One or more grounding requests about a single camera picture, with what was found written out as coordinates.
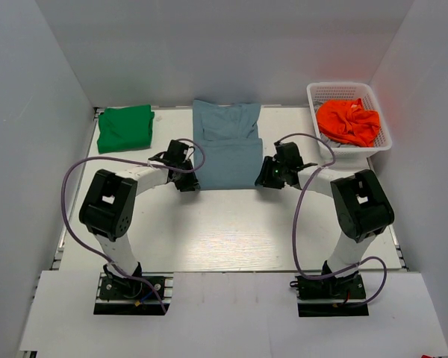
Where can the folded green t-shirt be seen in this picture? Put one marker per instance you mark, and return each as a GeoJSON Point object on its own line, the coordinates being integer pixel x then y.
{"type": "Point", "coordinates": [125, 129]}

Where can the white plastic basket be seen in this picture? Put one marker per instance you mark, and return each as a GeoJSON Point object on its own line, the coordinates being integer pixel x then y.
{"type": "Point", "coordinates": [346, 90]}

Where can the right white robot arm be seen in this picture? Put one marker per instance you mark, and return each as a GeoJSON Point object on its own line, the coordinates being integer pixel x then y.
{"type": "Point", "coordinates": [362, 208]}

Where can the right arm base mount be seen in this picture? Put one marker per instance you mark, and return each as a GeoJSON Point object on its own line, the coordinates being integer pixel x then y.
{"type": "Point", "coordinates": [333, 297]}

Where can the grey cloth in basket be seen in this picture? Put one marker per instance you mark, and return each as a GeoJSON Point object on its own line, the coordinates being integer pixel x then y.
{"type": "Point", "coordinates": [334, 144]}

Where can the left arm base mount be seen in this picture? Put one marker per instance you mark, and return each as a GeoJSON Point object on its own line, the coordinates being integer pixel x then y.
{"type": "Point", "coordinates": [120, 297]}

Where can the blue-grey t-shirt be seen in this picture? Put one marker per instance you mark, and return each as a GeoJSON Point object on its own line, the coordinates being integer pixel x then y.
{"type": "Point", "coordinates": [232, 151]}

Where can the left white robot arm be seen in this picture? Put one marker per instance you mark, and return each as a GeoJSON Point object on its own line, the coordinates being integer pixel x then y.
{"type": "Point", "coordinates": [108, 208]}

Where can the crumpled orange t-shirt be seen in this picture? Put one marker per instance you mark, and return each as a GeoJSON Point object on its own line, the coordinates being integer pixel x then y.
{"type": "Point", "coordinates": [348, 122]}

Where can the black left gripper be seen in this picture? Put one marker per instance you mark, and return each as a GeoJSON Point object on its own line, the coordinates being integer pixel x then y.
{"type": "Point", "coordinates": [190, 185]}

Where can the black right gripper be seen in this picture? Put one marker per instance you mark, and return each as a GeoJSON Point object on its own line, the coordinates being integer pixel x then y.
{"type": "Point", "coordinates": [265, 177]}

